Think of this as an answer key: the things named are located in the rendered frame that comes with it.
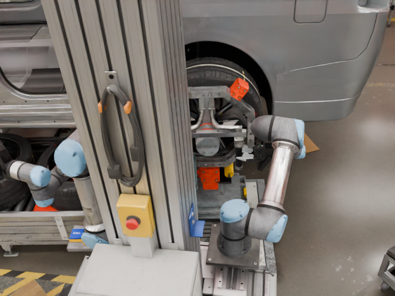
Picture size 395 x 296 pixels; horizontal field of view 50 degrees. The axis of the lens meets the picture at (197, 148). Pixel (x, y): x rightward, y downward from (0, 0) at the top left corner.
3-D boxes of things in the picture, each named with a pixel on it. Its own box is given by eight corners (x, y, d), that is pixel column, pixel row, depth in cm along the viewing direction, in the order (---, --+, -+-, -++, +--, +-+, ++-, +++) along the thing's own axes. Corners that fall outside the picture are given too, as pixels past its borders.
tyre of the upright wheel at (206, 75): (141, 120, 281) (227, 157, 299) (136, 141, 263) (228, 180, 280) (185, 36, 245) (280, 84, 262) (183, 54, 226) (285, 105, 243)
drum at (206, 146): (220, 134, 256) (219, 115, 247) (220, 157, 239) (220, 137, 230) (197, 135, 257) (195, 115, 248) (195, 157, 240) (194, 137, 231)
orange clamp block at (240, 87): (238, 94, 239) (248, 82, 234) (240, 101, 233) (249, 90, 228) (228, 88, 237) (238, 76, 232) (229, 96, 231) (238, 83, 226)
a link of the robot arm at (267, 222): (246, 238, 177) (274, 122, 194) (282, 247, 172) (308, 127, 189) (243, 232, 166) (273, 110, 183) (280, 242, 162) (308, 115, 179)
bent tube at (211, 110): (240, 112, 238) (240, 96, 232) (241, 132, 223) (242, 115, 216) (208, 113, 239) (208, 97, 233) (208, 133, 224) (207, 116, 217)
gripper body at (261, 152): (253, 141, 229) (275, 140, 228) (252, 153, 234) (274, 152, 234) (254, 150, 223) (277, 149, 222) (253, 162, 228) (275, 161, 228)
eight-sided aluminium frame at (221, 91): (253, 160, 267) (255, 84, 233) (253, 167, 262) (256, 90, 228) (167, 161, 270) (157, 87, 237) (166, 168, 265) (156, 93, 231)
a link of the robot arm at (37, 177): (42, 192, 166) (36, 176, 161) (20, 186, 170) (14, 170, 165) (55, 180, 172) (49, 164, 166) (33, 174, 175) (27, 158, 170)
